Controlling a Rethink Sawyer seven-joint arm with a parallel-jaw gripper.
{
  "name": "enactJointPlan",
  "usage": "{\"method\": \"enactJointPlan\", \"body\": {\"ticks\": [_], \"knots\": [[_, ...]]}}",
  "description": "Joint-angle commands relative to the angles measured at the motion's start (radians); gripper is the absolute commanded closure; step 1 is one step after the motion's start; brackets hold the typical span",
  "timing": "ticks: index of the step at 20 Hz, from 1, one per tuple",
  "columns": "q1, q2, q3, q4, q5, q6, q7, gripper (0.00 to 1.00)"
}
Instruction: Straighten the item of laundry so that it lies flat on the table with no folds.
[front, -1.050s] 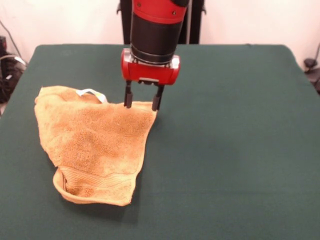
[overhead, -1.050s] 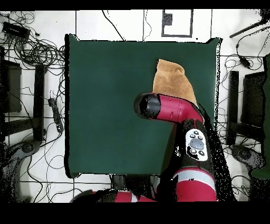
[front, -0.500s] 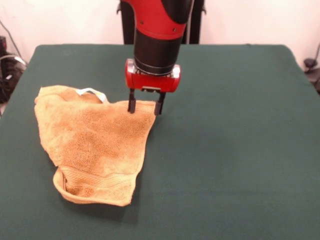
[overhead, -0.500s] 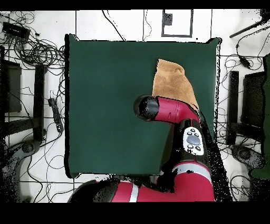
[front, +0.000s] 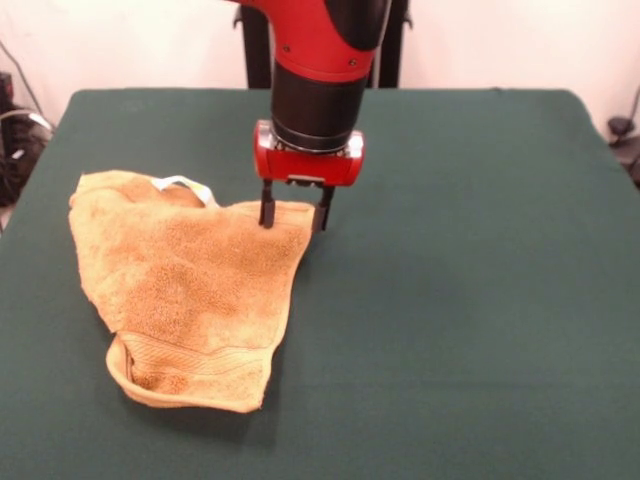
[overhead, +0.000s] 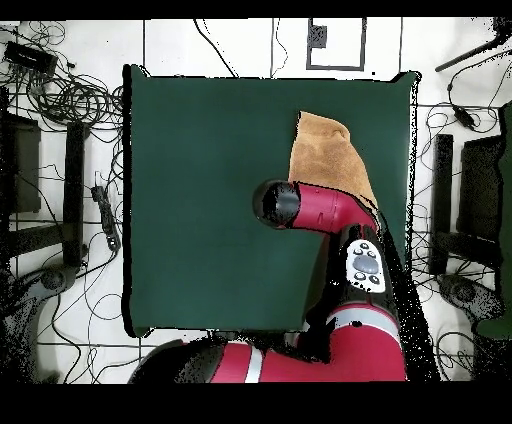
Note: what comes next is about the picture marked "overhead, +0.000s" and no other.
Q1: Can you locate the black power adapter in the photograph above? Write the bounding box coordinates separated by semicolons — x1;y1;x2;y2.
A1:
453;106;477;131

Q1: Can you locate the grey floor frame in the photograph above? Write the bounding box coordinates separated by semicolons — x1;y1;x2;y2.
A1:
306;17;367;72

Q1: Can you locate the black power strip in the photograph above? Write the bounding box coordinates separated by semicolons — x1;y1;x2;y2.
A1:
90;184;122;252

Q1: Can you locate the black stand bar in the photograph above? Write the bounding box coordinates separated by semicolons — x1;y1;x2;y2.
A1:
62;121;90;268
429;133;454;275

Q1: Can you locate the dark green table cloth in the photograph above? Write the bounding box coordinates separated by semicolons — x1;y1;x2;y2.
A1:
121;63;421;338

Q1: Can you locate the black electronics box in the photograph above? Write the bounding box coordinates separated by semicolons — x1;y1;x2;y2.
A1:
3;40;59;75

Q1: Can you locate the black square block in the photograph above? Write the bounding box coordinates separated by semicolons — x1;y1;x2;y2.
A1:
0;111;42;215
456;135;506;241

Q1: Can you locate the tan terry towel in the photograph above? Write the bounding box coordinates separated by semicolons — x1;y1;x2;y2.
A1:
287;110;379;209

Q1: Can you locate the tangled black cable bundle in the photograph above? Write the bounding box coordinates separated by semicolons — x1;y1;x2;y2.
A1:
23;71;125;131

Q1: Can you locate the black floor cable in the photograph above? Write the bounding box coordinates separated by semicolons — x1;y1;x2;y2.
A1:
193;17;240;78

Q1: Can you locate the black tripod rod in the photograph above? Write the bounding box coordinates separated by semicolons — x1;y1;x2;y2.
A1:
434;17;512;73

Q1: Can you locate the grey wheeled base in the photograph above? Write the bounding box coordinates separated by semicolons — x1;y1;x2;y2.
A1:
437;273;505;325
0;263;77;383

